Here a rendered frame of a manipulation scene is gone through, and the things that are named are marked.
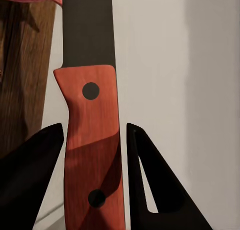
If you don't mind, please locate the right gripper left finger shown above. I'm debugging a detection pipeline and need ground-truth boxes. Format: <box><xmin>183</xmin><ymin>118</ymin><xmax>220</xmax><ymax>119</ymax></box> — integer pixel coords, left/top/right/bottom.
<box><xmin>0</xmin><ymin>123</ymin><xmax>64</xmax><ymax>230</ymax></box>

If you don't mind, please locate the cutting board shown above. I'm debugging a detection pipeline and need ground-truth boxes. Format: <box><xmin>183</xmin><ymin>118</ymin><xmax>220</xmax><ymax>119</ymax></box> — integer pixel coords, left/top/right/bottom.
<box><xmin>0</xmin><ymin>0</ymin><xmax>56</xmax><ymax>160</ymax></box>

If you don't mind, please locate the parer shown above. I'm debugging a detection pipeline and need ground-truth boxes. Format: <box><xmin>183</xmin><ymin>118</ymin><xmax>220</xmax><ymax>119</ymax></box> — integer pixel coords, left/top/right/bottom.
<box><xmin>53</xmin><ymin>0</ymin><xmax>126</xmax><ymax>230</ymax></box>

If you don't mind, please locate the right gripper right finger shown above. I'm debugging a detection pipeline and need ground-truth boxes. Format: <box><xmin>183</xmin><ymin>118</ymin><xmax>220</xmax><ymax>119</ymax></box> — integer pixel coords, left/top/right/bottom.
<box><xmin>126</xmin><ymin>123</ymin><xmax>213</xmax><ymax>230</ymax></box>

